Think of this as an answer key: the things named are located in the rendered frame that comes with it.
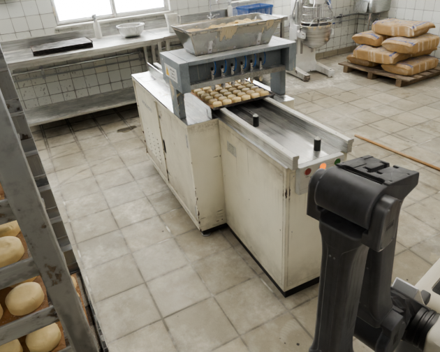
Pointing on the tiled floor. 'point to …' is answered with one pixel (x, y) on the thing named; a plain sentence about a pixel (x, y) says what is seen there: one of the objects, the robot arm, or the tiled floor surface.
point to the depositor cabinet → (187, 150)
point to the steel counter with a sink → (155, 27)
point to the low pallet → (392, 73)
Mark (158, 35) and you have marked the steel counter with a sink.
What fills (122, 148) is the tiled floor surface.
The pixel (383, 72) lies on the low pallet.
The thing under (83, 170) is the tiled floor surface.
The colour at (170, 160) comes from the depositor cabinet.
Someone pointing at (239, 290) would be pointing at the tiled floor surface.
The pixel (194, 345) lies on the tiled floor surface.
